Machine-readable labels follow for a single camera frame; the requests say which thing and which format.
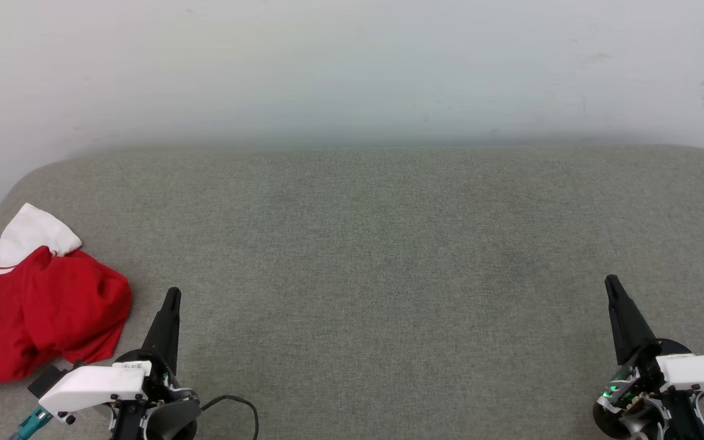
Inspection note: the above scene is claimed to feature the left camera cable teal plug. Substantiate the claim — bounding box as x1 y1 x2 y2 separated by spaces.
10 406 53 440

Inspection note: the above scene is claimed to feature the grey fabric sofa cushion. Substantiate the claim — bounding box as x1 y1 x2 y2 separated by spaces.
0 145 704 440

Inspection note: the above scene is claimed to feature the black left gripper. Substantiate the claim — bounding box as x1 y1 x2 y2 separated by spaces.
111 287 200 440

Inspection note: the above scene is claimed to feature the thin black looped cable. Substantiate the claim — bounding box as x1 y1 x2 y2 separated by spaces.
201 395 260 440

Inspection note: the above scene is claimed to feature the red white jersey shirt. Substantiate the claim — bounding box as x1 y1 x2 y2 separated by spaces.
0 203 133 387

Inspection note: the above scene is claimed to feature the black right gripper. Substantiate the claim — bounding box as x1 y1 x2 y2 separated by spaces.
592 274 704 440

